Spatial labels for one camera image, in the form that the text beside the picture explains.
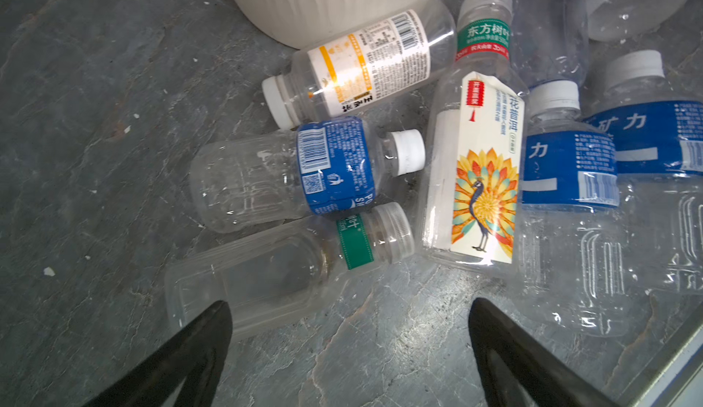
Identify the orange white label bottle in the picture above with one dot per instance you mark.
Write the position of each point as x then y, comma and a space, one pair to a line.
373, 64

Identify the small blue label bottle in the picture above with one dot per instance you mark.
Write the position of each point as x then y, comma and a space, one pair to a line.
320, 168

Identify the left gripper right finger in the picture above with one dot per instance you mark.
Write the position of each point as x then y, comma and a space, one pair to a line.
512, 365

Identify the peacock label tea bottle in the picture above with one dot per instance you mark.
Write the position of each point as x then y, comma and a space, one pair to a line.
469, 190

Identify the green band clear bottle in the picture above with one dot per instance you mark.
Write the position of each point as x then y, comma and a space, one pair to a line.
278, 276

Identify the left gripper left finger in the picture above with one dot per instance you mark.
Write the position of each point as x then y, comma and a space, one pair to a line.
190, 364

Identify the blue label water bottle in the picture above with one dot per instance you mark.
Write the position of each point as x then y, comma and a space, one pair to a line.
569, 252

